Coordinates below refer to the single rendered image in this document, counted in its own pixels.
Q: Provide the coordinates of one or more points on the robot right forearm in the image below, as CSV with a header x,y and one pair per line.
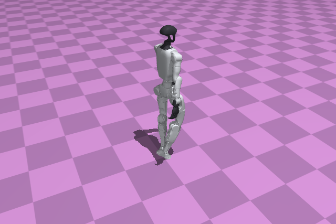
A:
x,y
176,90

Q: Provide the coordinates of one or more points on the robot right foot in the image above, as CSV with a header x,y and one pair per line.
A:
x,y
160,152

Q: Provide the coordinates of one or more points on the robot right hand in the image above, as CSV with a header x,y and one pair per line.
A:
x,y
175,110

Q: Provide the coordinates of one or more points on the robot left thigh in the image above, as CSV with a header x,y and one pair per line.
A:
x,y
162,102

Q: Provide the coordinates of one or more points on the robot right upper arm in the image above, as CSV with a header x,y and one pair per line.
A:
x,y
176,58

